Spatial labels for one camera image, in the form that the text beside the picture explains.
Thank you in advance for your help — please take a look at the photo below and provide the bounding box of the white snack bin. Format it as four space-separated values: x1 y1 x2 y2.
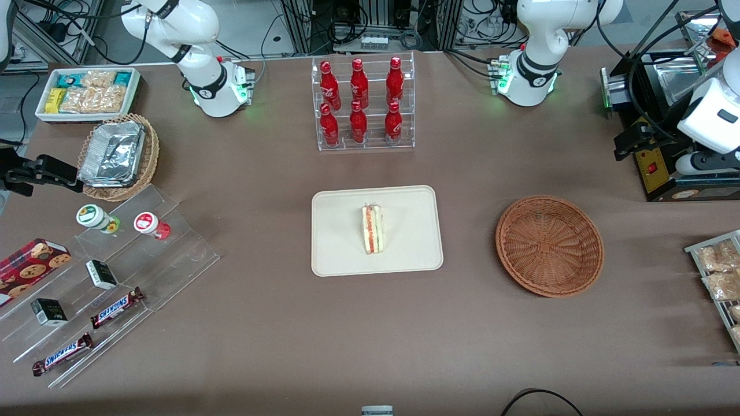
35 67 141 124

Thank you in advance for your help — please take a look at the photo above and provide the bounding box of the light wicker basket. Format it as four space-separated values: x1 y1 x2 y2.
77 113 160 202

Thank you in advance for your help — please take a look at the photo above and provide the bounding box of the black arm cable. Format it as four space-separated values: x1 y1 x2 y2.
595 0 723 145

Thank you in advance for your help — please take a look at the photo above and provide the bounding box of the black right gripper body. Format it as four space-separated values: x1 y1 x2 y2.
0 147 36 197

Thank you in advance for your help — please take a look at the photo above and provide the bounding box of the clear bag of snacks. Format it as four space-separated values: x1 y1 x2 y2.
697 240 740 272
702 270 740 301

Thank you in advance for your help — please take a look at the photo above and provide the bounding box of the aluminium foil tray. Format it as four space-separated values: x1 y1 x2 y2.
78 120 146 188

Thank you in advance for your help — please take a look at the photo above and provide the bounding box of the clear acrylic stepped display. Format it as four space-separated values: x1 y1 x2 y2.
0 184 221 389

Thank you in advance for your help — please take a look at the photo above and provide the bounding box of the black table cable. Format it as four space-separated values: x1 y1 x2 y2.
500 388 584 416

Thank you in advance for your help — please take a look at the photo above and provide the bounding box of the clear acrylic bottle rack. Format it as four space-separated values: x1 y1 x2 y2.
311 51 416 152

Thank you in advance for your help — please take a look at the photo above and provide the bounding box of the small black box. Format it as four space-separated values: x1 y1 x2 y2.
30 298 68 328
86 259 119 290

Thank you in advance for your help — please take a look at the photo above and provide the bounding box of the red plaid cookie box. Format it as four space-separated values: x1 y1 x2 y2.
0 238 72 307

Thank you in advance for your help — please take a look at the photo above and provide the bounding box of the Snickers chocolate bar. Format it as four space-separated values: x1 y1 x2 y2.
32 333 94 377
90 287 145 330

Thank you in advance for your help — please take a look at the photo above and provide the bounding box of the cream plastic tray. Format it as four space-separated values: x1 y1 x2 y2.
311 185 444 277

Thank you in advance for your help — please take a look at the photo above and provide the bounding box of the round brown wicker basket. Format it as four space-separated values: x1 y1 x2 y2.
495 195 605 298

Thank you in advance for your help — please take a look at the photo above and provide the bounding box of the red lid snack cup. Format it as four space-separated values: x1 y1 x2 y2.
134 212 171 240

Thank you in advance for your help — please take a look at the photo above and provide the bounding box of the black food warmer machine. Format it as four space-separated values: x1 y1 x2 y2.
600 49 740 203

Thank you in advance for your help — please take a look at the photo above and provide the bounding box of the triangular sandwich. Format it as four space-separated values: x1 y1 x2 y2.
362 202 384 255

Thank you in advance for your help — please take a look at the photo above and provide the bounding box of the red cola bottle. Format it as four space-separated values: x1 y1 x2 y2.
384 101 403 145
320 103 340 146
320 61 342 110
349 101 368 143
386 56 404 106
350 58 369 109

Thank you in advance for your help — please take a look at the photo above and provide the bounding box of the green lid snack cup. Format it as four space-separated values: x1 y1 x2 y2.
76 204 121 234

